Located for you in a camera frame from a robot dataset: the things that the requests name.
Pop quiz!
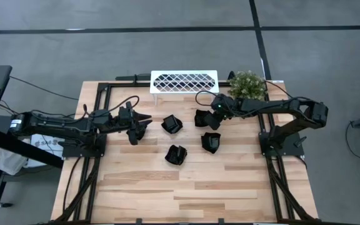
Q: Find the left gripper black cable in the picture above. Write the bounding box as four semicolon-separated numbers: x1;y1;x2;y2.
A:
106;94;141;117

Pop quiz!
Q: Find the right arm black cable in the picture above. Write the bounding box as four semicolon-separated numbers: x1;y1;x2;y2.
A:
264;80;295;101

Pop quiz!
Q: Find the black ridged mini plate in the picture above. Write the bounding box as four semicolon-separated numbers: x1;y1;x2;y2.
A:
194;109;213;128

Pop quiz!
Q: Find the black cable under frame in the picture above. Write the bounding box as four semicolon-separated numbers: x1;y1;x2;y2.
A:
62;156;83;215

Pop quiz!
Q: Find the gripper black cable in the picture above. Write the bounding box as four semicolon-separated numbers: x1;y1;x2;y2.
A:
106;94;141;117
194;90;220;108

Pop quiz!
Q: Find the artificial green potted plant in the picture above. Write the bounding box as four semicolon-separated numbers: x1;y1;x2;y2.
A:
227;70;268;101

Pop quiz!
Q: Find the thin black floor cable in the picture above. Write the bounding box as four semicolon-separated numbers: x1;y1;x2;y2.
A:
9;76;80;101

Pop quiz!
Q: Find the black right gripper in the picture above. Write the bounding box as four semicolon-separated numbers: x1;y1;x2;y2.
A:
203;92;240;131

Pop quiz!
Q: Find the white printed bag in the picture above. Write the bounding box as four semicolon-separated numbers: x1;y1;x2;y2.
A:
29;132;66;169

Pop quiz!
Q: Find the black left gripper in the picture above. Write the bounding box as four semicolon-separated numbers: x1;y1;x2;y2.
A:
113;104;153;146

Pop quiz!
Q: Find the white lattice shelf rack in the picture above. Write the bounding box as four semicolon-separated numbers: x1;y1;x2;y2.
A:
149;69;220;106

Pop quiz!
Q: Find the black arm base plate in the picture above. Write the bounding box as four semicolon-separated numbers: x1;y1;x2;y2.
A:
61;133;108;159
259;130;306;158

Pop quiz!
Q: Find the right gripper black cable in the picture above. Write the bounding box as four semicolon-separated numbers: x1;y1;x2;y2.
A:
194;90;220;108

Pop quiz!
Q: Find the white plastic bag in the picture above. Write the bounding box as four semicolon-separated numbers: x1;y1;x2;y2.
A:
0;146;28;177

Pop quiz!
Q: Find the black cup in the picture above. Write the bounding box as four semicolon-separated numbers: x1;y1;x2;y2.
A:
201;132;222;154

